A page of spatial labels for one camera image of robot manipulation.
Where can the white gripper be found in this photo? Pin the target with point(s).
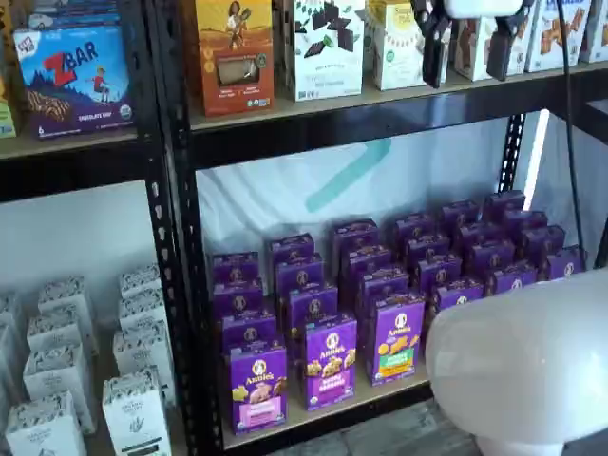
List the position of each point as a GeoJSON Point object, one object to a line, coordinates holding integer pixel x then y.
{"type": "Point", "coordinates": [482, 8]}

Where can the purple Annie's box pink patch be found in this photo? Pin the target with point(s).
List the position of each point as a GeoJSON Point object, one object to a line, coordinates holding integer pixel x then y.
{"type": "Point", "coordinates": [259, 380]}

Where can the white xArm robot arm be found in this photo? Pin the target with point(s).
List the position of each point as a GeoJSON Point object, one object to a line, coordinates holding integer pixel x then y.
{"type": "Point", "coordinates": [522, 356]}

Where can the white yellow snack box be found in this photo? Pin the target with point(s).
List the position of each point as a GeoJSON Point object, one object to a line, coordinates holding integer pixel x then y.
{"type": "Point", "coordinates": [394, 47]}

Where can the blue white cracker box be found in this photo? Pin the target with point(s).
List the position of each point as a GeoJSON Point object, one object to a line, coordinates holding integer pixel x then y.
{"type": "Point", "coordinates": [544, 43]}

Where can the white mint chocolate box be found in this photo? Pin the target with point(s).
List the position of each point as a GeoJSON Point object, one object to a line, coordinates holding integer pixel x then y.
{"type": "Point", "coordinates": [328, 71]}

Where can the black metal shelf rack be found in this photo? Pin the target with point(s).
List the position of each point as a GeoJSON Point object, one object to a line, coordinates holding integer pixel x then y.
{"type": "Point", "coordinates": [71, 171]}
{"type": "Point", "coordinates": [285, 145]}

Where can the orange box with woman picture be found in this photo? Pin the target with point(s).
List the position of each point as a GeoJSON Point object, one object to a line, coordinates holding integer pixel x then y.
{"type": "Point", "coordinates": [233, 47]}

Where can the purple Annie's box green patch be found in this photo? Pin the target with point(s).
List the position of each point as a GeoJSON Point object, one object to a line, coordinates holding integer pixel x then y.
{"type": "Point", "coordinates": [399, 342]}

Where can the blue flat snack box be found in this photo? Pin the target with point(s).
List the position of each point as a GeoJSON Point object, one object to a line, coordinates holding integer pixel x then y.
{"type": "Point", "coordinates": [71, 20]}
{"type": "Point", "coordinates": [81, 5]}

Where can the blue Z Bar box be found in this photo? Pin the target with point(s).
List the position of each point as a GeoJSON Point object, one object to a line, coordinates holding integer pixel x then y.
{"type": "Point", "coordinates": [71, 85]}

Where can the yellow green snack box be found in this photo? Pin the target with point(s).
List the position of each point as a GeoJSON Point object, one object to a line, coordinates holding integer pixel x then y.
{"type": "Point", "coordinates": [5, 119]}

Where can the white sheet with teal stripe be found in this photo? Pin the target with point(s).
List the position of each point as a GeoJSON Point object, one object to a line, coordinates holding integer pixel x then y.
{"type": "Point", "coordinates": [261, 199]}

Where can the white patterned-top carton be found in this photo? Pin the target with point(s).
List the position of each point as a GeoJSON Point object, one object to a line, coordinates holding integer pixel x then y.
{"type": "Point", "coordinates": [62, 297]}
{"type": "Point", "coordinates": [140, 280]}
{"type": "Point", "coordinates": [142, 351]}
{"type": "Point", "coordinates": [43, 432]}
{"type": "Point", "coordinates": [142, 309]}
{"type": "Point", "coordinates": [57, 375]}
{"type": "Point", "coordinates": [135, 418]}
{"type": "Point", "coordinates": [7, 309]}
{"type": "Point", "coordinates": [54, 332]}

